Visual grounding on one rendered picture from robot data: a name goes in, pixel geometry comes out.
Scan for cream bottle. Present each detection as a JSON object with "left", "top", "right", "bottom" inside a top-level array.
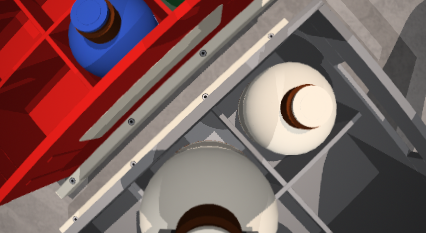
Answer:
[
  {"left": 238, "top": 62, "right": 337, "bottom": 155},
  {"left": 139, "top": 140, "right": 279, "bottom": 233}
]

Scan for blue bottle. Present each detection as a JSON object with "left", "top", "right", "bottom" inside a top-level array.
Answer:
[{"left": 68, "top": 0, "right": 159, "bottom": 78}]

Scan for red crate with dividers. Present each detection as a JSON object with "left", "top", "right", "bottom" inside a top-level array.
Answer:
[{"left": 0, "top": 0, "right": 254, "bottom": 206}]

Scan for grey divided crate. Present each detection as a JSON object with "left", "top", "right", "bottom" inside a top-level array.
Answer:
[{"left": 63, "top": 0, "right": 426, "bottom": 233}]

